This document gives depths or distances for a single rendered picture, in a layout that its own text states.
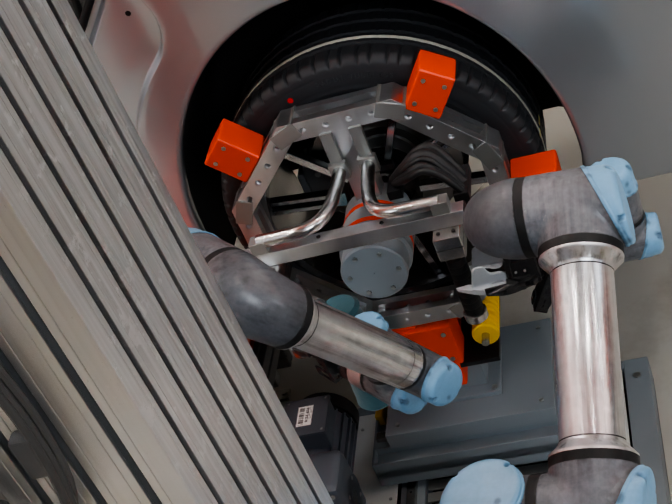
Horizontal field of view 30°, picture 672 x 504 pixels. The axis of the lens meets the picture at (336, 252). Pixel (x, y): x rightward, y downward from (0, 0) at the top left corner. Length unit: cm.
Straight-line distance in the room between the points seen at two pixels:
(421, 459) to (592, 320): 133
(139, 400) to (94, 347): 7
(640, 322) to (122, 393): 244
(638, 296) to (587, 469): 183
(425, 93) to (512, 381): 90
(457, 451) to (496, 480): 130
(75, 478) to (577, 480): 72
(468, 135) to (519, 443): 85
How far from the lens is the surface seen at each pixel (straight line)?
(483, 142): 233
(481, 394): 292
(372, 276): 235
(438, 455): 293
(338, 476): 265
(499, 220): 174
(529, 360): 298
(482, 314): 230
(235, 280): 171
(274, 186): 264
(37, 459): 104
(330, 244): 225
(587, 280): 169
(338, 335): 180
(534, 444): 290
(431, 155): 224
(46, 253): 93
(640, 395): 303
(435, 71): 226
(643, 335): 329
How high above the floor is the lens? 224
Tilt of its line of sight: 35 degrees down
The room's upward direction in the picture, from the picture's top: 24 degrees counter-clockwise
